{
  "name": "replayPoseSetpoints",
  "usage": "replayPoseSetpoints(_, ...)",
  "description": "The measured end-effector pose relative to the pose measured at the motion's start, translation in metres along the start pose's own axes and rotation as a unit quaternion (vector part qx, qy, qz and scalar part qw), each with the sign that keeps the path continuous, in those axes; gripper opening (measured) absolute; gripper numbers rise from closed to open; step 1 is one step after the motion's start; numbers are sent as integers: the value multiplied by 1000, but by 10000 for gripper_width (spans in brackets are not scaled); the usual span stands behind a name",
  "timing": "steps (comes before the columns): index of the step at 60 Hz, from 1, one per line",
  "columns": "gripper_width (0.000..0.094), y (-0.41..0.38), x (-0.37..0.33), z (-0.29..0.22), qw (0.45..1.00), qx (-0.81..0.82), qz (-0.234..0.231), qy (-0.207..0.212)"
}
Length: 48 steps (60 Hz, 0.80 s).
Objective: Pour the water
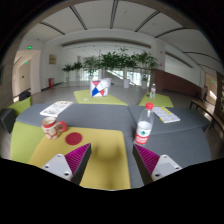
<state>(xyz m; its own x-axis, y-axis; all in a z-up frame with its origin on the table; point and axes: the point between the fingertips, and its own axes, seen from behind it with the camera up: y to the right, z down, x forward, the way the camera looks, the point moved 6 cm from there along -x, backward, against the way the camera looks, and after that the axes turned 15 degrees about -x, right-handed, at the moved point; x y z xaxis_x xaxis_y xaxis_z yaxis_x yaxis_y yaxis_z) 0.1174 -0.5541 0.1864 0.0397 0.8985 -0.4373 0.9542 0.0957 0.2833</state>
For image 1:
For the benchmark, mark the white printed magazine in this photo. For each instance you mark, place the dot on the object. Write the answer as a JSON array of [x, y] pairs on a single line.
[[56, 108]]

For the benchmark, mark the black chair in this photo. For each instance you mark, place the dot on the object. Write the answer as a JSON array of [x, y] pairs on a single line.
[[24, 95]]

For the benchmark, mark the wooden shelf unit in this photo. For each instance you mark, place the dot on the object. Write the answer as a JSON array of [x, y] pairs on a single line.
[[220, 96]]

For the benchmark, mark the long wooden bench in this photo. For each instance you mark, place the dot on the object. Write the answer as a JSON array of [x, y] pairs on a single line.
[[206, 111]]

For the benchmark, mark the lime green seat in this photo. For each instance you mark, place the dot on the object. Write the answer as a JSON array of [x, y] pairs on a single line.
[[21, 106]]

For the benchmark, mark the group of potted plants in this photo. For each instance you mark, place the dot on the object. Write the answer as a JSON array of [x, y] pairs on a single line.
[[113, 61]]

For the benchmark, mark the white cube red blue triangles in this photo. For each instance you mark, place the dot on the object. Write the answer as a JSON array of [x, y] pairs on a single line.
[[98, 88]]

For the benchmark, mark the clear water bottle red cap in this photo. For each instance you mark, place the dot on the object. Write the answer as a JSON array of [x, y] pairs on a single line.
[[144, 126]]

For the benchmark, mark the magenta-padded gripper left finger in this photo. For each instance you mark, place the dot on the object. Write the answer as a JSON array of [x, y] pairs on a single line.
[[65, 165]]

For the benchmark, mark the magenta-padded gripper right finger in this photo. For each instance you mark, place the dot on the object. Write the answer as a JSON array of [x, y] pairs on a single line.
[[156, 165]]

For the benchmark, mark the small clear water bottle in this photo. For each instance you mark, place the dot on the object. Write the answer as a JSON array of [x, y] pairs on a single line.
[[152, 92]]

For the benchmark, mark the yellow-edged open booklet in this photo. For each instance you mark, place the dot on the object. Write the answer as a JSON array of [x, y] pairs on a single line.
[[166, 114]]

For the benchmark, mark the flat round red coaster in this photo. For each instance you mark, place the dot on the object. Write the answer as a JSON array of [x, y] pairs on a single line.
[[73, 138]]

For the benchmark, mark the dark grey seat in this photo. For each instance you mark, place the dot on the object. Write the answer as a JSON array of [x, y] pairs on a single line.
[[6, 119]]

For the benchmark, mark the green exit sign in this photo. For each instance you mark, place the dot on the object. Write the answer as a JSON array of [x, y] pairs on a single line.
[[29, 47]]

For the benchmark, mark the framed wall picture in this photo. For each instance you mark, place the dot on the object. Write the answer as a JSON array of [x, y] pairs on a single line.
[[52, 59]]

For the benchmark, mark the red fire extinguisher box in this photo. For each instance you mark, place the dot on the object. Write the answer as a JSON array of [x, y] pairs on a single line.
[[51, 82]]

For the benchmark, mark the red floral mug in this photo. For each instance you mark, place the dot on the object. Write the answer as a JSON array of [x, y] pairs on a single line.
[[50, 128]]

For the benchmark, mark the person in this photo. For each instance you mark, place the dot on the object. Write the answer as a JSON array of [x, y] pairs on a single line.
[[205, 93]]

